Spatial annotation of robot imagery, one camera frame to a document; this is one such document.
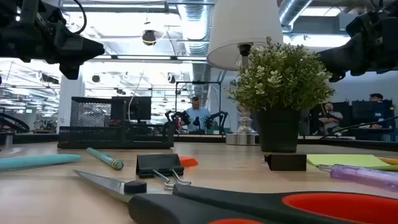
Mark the black mesh desk organizer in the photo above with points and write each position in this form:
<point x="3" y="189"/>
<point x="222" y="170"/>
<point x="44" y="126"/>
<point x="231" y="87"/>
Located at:
<point x="93" y="137"/>

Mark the black background stand frame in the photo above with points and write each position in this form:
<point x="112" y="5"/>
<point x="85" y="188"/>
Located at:
<point x="199" y="82"/>

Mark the white shade table lamp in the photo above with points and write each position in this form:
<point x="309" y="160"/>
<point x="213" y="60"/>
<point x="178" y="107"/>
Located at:
<point x="242" y="25"/>

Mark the teal pen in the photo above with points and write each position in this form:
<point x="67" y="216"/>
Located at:
<point x="34" y="161"/>
<point x="104" y="158"/>

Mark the black computer monitor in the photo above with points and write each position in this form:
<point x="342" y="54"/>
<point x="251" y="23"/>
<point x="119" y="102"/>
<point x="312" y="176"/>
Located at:
<point x="140" y="109"/>

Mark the green plant in black pot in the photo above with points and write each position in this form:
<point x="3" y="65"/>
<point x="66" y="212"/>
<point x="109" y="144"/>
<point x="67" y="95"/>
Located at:
<point x="280" y="84"/>

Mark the person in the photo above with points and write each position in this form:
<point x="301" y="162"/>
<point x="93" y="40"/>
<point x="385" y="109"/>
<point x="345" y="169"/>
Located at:
<point x="330" y="118"/>
<point x="377" y="97"/>
<point x="197" y="116"/>

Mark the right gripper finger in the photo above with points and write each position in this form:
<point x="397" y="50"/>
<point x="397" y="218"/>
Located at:
<point x="348" y="57"/>

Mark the black ceiling device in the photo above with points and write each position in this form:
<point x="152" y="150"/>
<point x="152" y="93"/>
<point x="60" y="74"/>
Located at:
<point x="149" y="37"/>

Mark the black metal table frame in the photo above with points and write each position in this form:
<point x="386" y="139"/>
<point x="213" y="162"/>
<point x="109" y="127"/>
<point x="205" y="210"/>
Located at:
<point x="199" y="138"/>

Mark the orange eraser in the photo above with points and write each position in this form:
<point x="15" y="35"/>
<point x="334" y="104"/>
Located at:
<point x="187" y="161"/>

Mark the black binder clip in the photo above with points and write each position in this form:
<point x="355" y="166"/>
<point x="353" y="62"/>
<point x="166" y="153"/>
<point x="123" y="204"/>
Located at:
<point x="158" y="163"/>
<point x="286" y="162"/>

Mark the background black robot arm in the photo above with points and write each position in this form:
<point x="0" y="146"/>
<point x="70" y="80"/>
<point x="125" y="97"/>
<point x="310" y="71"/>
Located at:
<point x="217" y="119"/>
<point x="178" y="118"/>

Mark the black and red scissors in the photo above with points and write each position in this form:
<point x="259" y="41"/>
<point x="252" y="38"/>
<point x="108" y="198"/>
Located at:
<point x="217" y="205"/>

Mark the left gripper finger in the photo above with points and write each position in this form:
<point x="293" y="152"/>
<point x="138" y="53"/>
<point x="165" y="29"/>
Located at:
<point x="77" y="49"/>

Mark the green sticky notes pad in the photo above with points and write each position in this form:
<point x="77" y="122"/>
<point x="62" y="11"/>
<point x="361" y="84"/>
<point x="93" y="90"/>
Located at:
<point x="345" y="160"/>

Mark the purple translucent pen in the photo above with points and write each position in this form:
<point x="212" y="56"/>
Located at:
<point x="363" y="176"/>

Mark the silver ventilation duct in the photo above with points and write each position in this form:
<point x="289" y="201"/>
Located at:
<point x="196" y="28"/>

